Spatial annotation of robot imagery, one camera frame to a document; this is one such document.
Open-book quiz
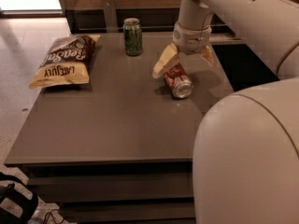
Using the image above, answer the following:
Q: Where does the grey counter ledge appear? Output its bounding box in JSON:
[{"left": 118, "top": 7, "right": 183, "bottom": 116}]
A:
[{"left": 209, "top": 34, "right": 243, "bottom": 45}]

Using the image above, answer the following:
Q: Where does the red coke can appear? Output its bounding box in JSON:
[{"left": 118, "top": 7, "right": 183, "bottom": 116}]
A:
[{"left": 164, "top": 63, "right": 193, "bottom": 99}]

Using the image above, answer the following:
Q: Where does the grey drawer cabinet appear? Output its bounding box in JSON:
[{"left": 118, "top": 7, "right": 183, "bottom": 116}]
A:
[{"left": 6, "top": 33, "right": 233, "bottom": 224}]

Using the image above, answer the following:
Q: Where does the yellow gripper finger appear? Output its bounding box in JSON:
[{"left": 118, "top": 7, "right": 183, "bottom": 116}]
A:
[
  {"left": 152, "top": 43, "right": 179, "bottom": 78},
  {"left": 199, "top": 46, "right": 214, "bottom": 67}
]

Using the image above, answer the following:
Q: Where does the top grey drawer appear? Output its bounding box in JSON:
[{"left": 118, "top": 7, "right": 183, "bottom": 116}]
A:
[{"left": 29, "top": 173, "right": 193, "bottom": 203}]

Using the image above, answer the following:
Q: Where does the brown yellow chip bag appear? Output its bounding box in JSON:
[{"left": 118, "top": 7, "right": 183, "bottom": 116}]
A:
[{"left": 29, "top": 35, "right": 101, "bottom": 89}]

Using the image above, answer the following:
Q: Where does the green soda can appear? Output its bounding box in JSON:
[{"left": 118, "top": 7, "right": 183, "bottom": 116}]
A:
[{"left": 123, "top": 18, "right": 143, "bottom": 56}]

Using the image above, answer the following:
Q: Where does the lower grey drawer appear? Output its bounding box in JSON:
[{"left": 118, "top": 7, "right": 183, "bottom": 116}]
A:
[{"left": 59, "top": 202, "right": 195, "bottom": 224}]

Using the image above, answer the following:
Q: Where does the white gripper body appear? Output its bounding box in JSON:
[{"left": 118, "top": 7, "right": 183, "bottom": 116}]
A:
[{"left": 172, "top": 22, "right": 211, "bottom": 54}]

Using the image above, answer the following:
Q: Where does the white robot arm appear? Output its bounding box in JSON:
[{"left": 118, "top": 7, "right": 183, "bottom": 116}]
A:
[{"left": 173, "top": 0, "right": 299, "bottom": 224}]

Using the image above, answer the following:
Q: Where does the grey drawer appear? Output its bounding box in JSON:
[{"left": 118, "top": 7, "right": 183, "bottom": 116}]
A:
[
  {"left": 59, "top": 202, "right": 195, "bottom": 224},
  {"left": 29, "top": 173, "right": 193, "bottom": 203}
]

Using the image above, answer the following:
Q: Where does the left metal bracket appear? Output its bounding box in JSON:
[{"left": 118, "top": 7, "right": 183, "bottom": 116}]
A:
[{"left": 102, "top": 0, "right": 119, "bottom": 33}]

